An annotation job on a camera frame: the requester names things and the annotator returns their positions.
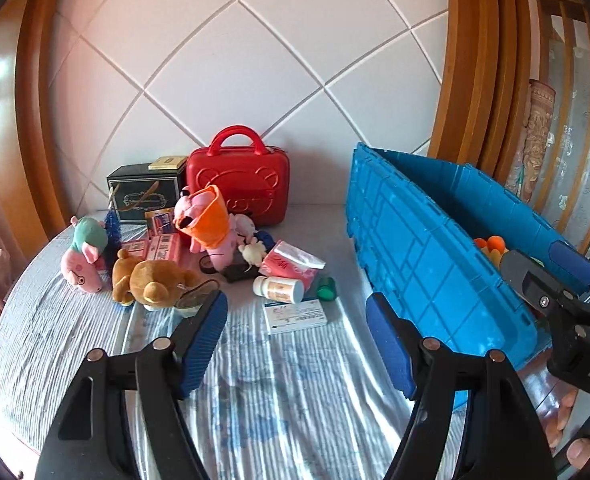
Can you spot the white red-print box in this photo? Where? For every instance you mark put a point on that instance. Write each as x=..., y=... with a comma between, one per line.
x=165, y=249

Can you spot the white mouse plush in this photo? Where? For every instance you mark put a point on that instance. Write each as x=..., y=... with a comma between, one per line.
x=252, y=255

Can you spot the white pill bottle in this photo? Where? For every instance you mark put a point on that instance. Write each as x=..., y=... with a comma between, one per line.
x=277, y=290

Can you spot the small gold box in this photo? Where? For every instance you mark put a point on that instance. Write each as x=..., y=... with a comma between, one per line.
x=167, y=162

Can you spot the small green toy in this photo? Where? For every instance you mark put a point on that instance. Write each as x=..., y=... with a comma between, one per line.
x=326, y=290

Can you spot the orange toy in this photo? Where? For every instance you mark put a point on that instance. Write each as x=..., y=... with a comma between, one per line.
x=492, y=246

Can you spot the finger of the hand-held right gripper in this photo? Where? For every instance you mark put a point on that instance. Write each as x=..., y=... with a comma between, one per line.
x=575, y=267
x=530, y=280

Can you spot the small black item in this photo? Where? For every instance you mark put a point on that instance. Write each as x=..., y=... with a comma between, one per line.
x=237, y=272

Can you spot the clear glass bowl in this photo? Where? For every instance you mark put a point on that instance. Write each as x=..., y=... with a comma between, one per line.
x=192, y=305

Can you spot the blue tinsel toy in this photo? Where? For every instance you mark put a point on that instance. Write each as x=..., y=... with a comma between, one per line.
x=113, y=227

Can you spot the red pink box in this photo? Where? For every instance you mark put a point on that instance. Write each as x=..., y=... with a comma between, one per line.
x=136, y=247

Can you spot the white medicine box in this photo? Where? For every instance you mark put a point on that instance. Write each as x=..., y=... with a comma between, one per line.
x=295, y=316

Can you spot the blue cloth item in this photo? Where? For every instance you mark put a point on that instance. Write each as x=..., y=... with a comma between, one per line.
x=264, y=239

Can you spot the pink tissue pack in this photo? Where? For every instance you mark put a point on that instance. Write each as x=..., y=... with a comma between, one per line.
x=292, y=262

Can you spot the rolled patterned carpet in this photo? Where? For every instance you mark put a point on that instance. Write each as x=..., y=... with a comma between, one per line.
x=537, y=135

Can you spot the pig plush teal shirt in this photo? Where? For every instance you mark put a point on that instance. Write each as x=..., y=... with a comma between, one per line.
x=82, y=265

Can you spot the black gift box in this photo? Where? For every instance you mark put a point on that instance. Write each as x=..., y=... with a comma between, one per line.
x=140, y=195

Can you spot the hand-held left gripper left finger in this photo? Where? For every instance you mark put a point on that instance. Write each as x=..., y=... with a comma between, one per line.
x=202, y=350

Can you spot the wooden bed frame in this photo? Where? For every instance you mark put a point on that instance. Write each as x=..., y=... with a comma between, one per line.
x=40, y=110

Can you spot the brown bear plush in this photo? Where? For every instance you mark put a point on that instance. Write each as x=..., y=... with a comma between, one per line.
x=160, y=280

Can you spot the person's right hand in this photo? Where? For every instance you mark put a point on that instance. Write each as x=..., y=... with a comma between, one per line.
x=560, y=425

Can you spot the red yellow box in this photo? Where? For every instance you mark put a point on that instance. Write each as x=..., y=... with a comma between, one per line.
x=159, y=221

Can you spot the wooden frosted glass door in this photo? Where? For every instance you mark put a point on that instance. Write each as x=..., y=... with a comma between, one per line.
x=580, y=125

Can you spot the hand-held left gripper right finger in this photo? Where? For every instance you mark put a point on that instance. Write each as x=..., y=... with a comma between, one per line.
x=390, y=350

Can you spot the blue plastic crate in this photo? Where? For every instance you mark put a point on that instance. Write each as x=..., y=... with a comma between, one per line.
x=415, y=240

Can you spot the red hard-shell case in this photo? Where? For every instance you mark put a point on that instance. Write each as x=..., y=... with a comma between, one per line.
x=245, y=180

